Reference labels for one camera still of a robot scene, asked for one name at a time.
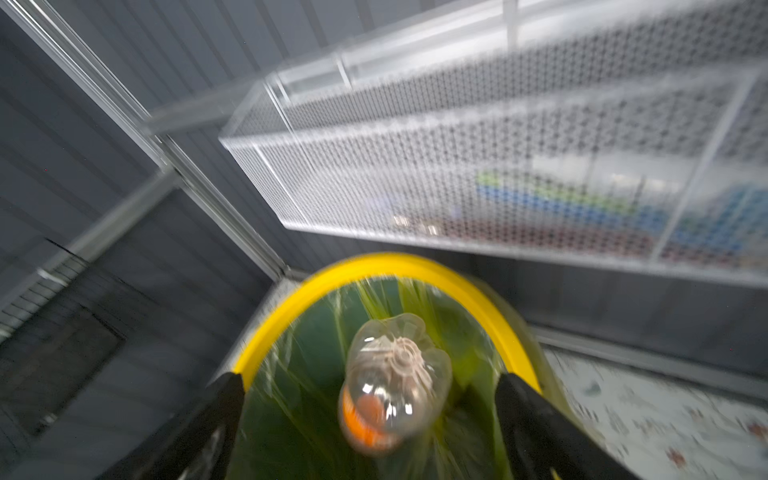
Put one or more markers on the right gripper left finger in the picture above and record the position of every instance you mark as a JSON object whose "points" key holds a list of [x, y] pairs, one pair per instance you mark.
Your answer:
{"points": [[196, 443]]}

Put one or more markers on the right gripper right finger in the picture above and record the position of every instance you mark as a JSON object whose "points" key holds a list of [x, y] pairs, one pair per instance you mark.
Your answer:
{"points": [[541, 443]]}

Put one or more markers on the orange soda bottle front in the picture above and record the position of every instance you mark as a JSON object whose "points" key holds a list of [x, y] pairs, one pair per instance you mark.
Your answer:
{"points": [[396, 384]]}

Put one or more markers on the teal bin with yellow rim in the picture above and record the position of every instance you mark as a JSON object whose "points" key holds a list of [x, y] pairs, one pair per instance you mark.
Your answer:
{"points": [[356, 268]]}

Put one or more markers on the items in white basket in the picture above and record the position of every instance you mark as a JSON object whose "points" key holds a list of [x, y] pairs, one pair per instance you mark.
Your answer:
{"points": [[622, 204]]}

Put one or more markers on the black wire basket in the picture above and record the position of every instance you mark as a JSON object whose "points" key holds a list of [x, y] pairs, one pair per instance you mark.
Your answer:
{"points": [[53, 342]]}

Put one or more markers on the white wire mesh basket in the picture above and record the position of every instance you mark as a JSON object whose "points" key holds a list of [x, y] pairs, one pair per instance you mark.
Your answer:
{"points": [[624, 135]]}

